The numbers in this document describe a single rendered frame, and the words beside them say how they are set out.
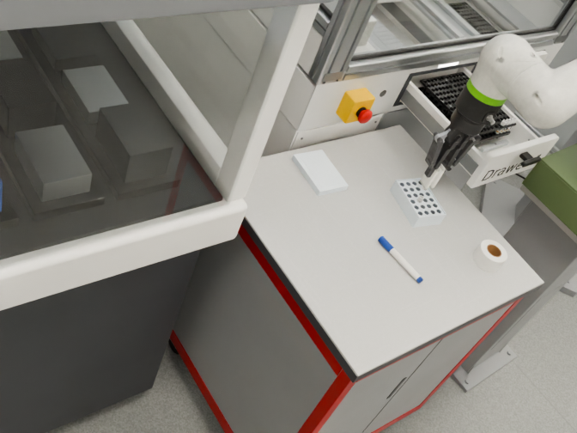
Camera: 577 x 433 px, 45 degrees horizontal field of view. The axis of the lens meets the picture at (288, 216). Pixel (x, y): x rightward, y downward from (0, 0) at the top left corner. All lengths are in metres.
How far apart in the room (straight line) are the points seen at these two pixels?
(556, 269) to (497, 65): 0.83
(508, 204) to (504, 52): 1.78
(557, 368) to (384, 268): 1.35
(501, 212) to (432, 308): 1.65
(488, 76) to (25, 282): 0.98
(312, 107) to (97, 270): 0.70
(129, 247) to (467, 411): 1.52
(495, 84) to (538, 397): 1.43
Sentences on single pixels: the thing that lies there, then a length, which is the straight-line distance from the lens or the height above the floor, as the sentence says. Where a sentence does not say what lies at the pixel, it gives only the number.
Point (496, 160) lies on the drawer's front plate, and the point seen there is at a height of 0.91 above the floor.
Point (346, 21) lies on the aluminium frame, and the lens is 1.58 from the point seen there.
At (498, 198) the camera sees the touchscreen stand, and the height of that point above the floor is 0.04.
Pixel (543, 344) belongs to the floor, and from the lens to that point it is 2.86.
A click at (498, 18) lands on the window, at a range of 2.06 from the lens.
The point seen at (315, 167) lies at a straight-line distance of 1.71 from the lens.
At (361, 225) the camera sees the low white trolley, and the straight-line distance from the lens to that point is 1.65.
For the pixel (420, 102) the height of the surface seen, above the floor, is 0.88.
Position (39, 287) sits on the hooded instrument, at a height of 0.84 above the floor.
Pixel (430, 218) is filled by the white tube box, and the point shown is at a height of 0.79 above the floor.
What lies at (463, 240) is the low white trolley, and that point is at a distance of 1.77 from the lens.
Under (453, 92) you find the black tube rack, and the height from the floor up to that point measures 0.90.
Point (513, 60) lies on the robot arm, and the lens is 1.52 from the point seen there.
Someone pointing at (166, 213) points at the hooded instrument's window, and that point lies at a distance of 1.26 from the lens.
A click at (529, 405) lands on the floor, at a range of 2.65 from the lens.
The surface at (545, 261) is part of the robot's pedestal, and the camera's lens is 2.19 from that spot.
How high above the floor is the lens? 1.86
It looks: 44 degrees down
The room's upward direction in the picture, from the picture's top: 25 degrees clockwise
